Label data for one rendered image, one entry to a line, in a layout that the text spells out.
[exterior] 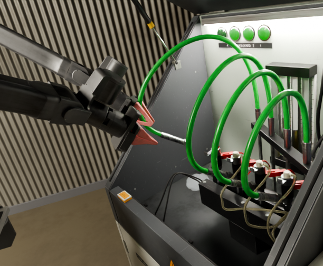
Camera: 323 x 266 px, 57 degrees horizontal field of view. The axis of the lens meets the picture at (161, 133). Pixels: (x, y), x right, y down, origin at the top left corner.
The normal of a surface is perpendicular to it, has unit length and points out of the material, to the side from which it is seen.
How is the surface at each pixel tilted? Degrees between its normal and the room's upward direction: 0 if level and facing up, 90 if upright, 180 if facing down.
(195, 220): 0
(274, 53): 90
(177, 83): 90
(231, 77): 90
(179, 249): 0
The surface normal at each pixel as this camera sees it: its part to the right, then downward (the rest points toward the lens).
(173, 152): 0.57, 0.23
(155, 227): -0.19, -0.89
